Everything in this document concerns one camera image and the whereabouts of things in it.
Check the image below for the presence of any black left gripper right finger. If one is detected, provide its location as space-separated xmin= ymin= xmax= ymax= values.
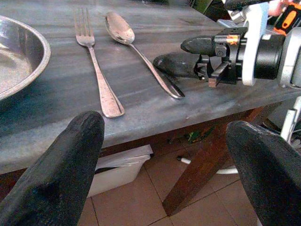
xmin=225 ymin=120 xmax=301 ymax=226

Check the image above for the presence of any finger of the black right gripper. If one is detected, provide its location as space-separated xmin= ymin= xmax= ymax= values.
xmin=152 ymin=52 xmax=201 ymax=79
xmin=180 ymin=35 xmax=216 ymax=57

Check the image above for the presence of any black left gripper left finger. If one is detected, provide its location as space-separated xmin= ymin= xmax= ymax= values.
xmin=0 ymin=110 xmax=105 ymax=226

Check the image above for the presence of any silver metal spoon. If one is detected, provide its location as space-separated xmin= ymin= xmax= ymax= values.
xmin=104 ymin=11 xmax=186 ymax=99

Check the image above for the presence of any white plastic bin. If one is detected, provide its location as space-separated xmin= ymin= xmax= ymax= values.
xmin=87 ymin=144 xmax=155 ymax=198

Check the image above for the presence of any white metal stand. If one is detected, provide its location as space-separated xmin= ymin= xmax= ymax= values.
xmin=280 ymin=96 xmax=301 ymax=145

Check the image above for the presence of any pink plastic object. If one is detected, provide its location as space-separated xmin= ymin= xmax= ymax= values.
xmin=268 ymin=0 xmax=289 ymax=17

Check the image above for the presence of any orange and black tool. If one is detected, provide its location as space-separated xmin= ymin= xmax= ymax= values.
xmin=272 ymin=2 xmax=301 ymax=36

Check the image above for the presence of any silver metal fork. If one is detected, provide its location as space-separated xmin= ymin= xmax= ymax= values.
xmin=74 ymin=7 xmax=126 ymax=118

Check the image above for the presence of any brown wooden table leg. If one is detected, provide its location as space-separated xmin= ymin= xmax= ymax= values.
xmin=162 ymin=110 xmax=261 ymax=217

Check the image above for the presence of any white marker pen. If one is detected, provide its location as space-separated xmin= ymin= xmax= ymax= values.
xmin=176 ymin=156 xmax=192 ymax=165

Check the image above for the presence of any stainless steel plate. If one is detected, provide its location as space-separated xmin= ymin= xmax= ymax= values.
xmin=0 ymin=15 xmax=52 ymax=101

